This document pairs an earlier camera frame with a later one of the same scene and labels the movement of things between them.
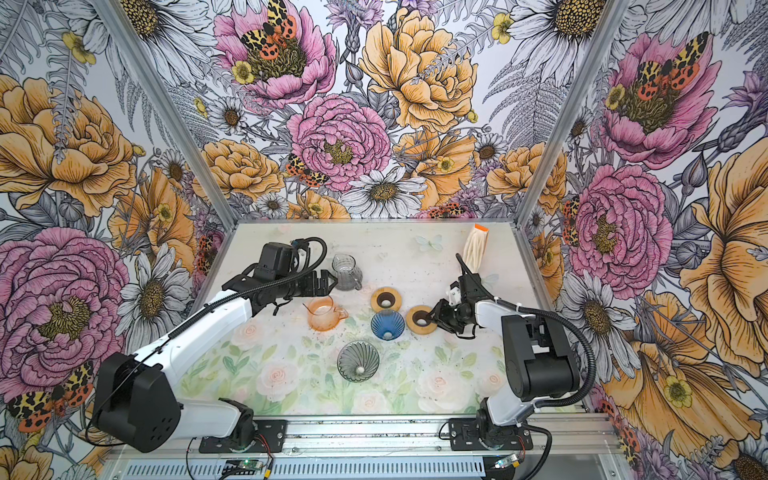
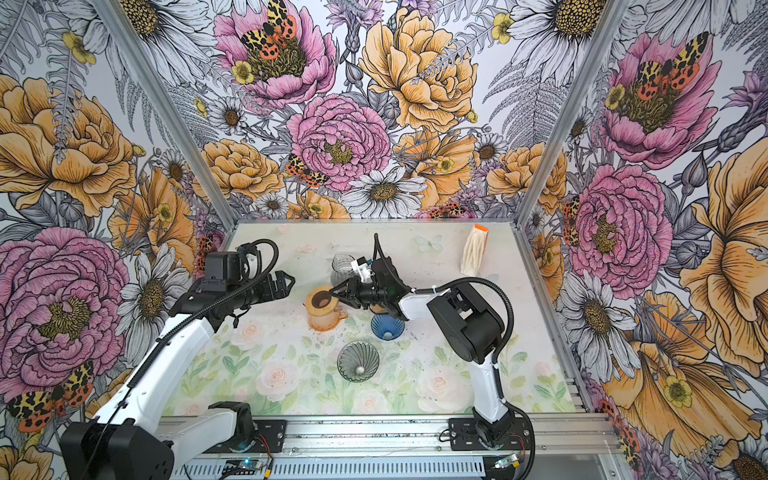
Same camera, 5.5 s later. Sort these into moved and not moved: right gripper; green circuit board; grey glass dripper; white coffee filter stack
Moved: right gripper
Not moved: grey glass dripper; green circuit board; white coffee filter stack
